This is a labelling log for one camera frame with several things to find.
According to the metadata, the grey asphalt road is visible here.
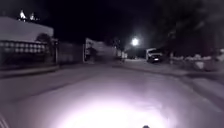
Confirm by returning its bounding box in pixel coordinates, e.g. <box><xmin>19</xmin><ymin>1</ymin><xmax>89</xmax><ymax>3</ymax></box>
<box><xmin>0</xmin><ymin>59</ymin><xmax>224</xmax><ymax>128</ymax></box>

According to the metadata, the street lamp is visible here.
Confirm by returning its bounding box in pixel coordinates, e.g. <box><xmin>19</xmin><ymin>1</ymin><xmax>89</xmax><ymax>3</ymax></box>
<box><xmin>130</xmin><ymin>37</ymin><xmax>140</xmax><ymax>48</ymax></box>

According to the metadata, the white vehicle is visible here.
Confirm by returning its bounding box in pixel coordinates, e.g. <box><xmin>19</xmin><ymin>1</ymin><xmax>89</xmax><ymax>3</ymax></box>
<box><xmin>145</xmin><ymin>47</ymin><xmax>164</xmax><ymax>64</ymax></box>

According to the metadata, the dark tree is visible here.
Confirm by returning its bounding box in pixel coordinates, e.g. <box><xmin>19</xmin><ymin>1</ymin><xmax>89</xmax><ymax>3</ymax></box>
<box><xmin>156</xmin><ymin>0</ymin><xmax>224</xmax><ymax>58</ymax></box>

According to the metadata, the raised pavement strip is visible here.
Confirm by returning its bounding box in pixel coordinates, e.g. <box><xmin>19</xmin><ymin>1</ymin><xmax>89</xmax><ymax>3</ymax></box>
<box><xmin>0</xmin><ymin>64</ymin><xmax>61</xmax><ymax>80</ymax></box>

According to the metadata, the pale wall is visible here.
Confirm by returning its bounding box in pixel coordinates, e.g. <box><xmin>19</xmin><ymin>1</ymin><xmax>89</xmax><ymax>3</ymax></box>
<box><xmin>84</xmin><ymin>37</ymin><xmax>118</xmax><ymax>62</ymax></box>

